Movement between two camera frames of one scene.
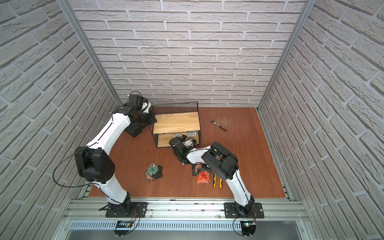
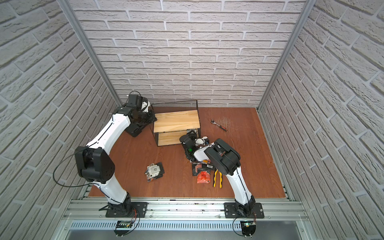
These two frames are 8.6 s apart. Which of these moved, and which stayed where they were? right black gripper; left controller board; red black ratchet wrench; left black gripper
Moved: right black gripper
Stayed: red black ratchet wrench; left controller board; left black gripper
